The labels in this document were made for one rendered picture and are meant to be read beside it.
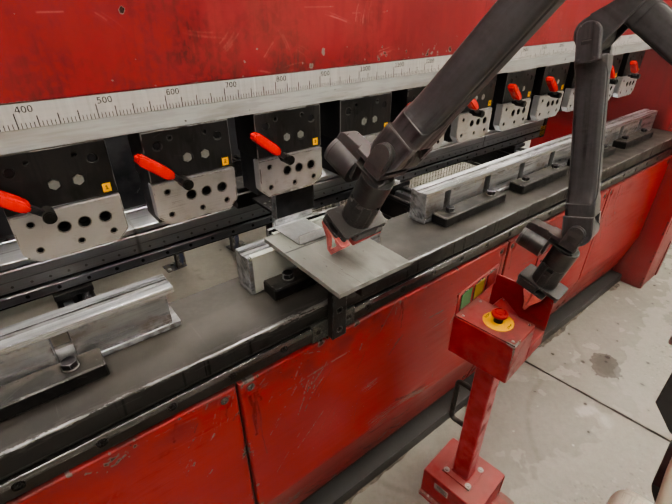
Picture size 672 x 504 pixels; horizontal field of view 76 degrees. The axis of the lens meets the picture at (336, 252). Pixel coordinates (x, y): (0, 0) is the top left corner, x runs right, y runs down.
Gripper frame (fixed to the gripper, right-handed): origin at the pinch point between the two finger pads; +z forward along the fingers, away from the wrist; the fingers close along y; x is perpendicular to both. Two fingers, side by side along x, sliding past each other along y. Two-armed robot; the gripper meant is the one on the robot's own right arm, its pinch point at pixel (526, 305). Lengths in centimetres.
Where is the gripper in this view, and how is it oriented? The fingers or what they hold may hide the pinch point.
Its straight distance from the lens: 119.1
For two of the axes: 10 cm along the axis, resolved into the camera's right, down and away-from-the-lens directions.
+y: -6.7, -5.8, 4.6
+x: -7.2, 3.6, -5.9
